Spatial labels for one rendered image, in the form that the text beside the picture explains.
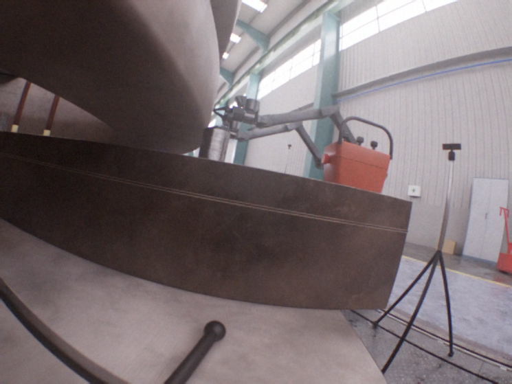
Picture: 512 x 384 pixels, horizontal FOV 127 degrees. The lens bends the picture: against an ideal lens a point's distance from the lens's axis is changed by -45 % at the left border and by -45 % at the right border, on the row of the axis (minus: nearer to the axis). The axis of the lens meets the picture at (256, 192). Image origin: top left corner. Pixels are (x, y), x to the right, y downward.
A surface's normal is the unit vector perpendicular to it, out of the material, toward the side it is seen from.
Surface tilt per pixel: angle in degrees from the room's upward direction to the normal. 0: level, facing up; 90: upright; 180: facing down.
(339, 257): 90
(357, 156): 97
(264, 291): 90
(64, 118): 90
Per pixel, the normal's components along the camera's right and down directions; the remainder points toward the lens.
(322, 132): 0.42, 0.07
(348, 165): 0.04, 0.12
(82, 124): -0.12, -0.03
